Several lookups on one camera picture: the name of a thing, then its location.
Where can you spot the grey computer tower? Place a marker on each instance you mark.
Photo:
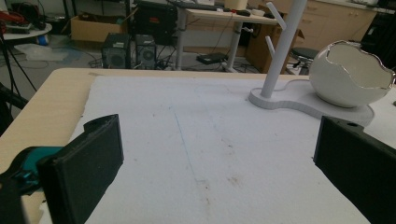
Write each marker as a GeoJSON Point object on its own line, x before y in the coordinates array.
{"type": "Point", "coordinates": [145, 51]}

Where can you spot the light wooden cabinet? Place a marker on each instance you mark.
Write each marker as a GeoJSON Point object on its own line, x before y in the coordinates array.
{"type": "Point", "coordinates": [336, 21]}

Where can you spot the white foam mat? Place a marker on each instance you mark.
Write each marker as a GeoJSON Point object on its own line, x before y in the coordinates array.
{"type": "Point", "coordinates": [186, 140]}

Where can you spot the white branched stand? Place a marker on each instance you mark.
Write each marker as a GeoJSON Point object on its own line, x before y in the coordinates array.
{"type": "Point", "coordinates": [281, 53]}

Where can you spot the clear plastic sheet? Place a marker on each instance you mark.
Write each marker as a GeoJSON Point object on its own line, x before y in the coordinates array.
{"type": "Point", "coordinates": [40, 51]}

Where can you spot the open cardboard box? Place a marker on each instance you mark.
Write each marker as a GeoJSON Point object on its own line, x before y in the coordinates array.
{"type": "Point", "coordinates": [93, 31]}

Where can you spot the black stand leg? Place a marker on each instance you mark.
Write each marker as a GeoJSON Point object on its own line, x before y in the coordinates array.
{"type": "Point", "coordinates": [9, 102]}

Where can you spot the black computer tower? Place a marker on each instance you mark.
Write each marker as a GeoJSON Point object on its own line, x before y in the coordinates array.
{"type": "Point", "coordinates": [116, 53]}

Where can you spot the tall brown cardboard box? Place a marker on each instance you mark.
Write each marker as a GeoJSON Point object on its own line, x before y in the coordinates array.
{"type": "Point", "coordinates": [258, 49]}

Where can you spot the wooden desk with white legs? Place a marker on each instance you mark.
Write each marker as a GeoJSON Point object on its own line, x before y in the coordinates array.
{"type": "Point", "coordinates": [218, 16]}

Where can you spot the black cabinet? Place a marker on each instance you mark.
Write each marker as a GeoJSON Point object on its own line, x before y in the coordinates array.
{"type": "Point", "coordinates": [379, 34]}

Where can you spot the black keyboard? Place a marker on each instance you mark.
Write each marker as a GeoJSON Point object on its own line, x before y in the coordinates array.
{"type": "Point", "coordinates": [193, 5]}

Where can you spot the flat black box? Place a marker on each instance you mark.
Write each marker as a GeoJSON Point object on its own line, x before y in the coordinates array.
{"type": "Point", "coordinates": [211, 58]}

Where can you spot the white eggshell-shaped bowl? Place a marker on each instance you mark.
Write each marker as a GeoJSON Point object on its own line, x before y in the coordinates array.
{"type": "Point", "coordinates": [336, 84]}

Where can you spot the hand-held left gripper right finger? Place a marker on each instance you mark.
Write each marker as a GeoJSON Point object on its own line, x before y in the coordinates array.
{"type": "Point", "coordinates": [358, 168]}

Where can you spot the blue tape roll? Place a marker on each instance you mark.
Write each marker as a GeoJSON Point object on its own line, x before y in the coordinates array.
{"type": "Point", "coordinates": [42, 39]}

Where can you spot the beige cylinder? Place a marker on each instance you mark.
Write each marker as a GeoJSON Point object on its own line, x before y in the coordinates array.
{"type": "Point", "coordinates": [235, 3]}

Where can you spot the round white table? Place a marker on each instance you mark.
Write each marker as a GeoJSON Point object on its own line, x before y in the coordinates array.
{"type": "Point", "coordinates": [28, 33]}

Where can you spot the black equipment case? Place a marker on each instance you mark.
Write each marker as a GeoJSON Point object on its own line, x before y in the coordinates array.
{"type": "Point", "coordinates": [152, 18]}

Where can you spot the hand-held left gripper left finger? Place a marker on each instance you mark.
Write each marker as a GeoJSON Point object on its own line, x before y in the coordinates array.
{"type": "Point", "coordinates": [81, 168]}

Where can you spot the black round stool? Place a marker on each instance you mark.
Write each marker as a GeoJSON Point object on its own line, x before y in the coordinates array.
{"type": "Point", "coordinates": [304, 53]}

